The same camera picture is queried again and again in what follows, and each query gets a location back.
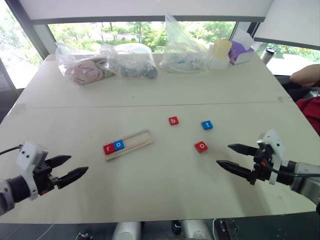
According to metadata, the silver rounded cylinder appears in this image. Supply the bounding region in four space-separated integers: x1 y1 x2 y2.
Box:
111 220 142 240
181 219 214 240

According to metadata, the red o tile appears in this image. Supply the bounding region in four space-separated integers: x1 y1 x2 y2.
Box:
194 140 209 154

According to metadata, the dark chair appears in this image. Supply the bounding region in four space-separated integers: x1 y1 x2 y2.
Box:
274 74 314 103

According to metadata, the wooden letter tray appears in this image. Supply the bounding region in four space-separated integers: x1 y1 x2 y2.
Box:
102 128 156 162

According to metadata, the plastic bag with white cables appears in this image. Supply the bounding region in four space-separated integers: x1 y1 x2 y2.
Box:
159 13 210 75

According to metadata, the narrow white roller blind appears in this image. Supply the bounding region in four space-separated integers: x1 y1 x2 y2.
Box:
253 0 320 48

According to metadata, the plastic bag with pink cloth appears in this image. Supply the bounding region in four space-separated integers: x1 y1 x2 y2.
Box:
55 41 116 86

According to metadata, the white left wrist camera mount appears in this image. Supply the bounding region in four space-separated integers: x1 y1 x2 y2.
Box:
15 141 49 201

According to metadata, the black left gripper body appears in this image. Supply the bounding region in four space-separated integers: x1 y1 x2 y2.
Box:
33 159 63 197

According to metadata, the plastic bag with grey items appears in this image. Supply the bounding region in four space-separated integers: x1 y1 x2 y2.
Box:
99 43 159 80

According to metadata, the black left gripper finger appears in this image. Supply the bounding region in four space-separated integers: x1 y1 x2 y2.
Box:
45 154 72 169
56 166 90 190

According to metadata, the dark grey window post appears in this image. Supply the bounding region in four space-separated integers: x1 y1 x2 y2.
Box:
234 21 260 46
4 0 51 60

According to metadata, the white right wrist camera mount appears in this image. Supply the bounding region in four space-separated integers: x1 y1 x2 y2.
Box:
256 128 286 186

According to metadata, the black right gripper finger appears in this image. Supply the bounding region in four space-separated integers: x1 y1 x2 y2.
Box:
215 160 253 180
227 143 260 157

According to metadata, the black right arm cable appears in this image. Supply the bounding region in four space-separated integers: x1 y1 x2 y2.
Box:
264 159 320 179

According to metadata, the black metal bracket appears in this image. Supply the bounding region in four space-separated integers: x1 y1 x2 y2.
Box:
213 218 240 240

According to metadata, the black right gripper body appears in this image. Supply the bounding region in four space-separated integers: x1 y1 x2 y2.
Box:
249 144 275 186

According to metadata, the person in red shirt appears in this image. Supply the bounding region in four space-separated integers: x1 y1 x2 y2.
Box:
295 95 320 138

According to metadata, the red r tile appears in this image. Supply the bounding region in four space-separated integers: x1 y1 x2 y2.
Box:
102 143 117 156

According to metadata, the purple and white tissue box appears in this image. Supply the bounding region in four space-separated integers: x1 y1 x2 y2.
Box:
228 28 256 66

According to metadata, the wide white roller blind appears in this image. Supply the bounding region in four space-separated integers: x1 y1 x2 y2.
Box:
18 0 274 25

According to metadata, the translucent container with yellow cup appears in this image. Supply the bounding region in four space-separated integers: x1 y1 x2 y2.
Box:
208 39 233 70

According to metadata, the blue o tile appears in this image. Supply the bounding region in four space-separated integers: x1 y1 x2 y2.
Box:
112 139 126 152

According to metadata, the white tumbler with black lid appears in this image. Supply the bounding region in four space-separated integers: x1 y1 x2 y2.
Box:
261 47 276 67

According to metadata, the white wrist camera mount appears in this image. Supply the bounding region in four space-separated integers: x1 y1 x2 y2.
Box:
15 141 49 201
256 128 286 186

